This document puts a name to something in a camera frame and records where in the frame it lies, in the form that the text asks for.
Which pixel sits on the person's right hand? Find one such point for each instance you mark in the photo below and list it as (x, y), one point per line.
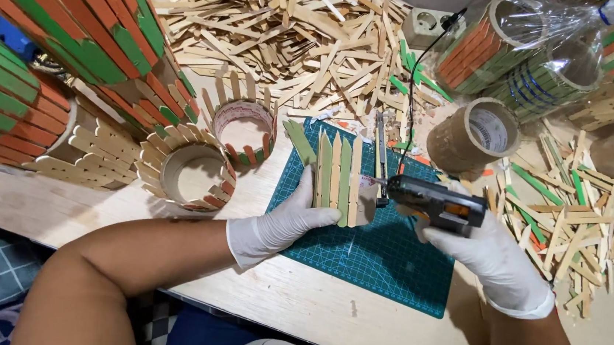
(491, 261)

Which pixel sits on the person's left hand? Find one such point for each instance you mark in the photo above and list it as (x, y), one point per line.
(280, 225)

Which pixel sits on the person's right fingers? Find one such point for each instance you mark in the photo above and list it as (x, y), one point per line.
(432, 236)

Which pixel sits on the black hot glue gun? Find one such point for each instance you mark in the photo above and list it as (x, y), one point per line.
(435, 201)

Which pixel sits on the cardboard tube with stick cladding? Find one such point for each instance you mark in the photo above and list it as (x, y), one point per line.
(339, 181)

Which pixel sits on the green cutting mat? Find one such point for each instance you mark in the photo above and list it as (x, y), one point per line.
(373, 245)

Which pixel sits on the utility knife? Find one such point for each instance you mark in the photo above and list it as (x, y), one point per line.
(381, 148)

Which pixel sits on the bare cardboard tube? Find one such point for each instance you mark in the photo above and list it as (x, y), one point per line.
(474, 134)

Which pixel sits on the heap of plain and green sticks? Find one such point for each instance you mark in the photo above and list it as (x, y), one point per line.
(569, 217)

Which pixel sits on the loose green stick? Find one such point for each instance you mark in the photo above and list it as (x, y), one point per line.
(299, 141)

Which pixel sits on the white power socket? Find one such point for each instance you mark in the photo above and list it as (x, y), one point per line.
(429, 27)

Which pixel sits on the short tube with upright sticks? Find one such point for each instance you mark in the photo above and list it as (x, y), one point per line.
(243, 125)

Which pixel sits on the plastic bag of finished pots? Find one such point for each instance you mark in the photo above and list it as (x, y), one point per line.
(556, 55)

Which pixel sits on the large heap of plain sticks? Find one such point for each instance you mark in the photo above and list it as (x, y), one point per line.
(291, 38)

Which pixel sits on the stick-clad pot with scalloped rim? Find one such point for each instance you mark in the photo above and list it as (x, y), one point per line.
(188, 170)

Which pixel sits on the person's clothing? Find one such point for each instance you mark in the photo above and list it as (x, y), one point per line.
(106, 310)

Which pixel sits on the large orange green stick pot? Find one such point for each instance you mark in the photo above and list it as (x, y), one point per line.
(86, 25)

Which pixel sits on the orange green plain stick pot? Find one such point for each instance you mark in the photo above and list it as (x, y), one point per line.
(23, 114)

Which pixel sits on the blue plastic object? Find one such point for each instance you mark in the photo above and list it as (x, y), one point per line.
(14, 39)

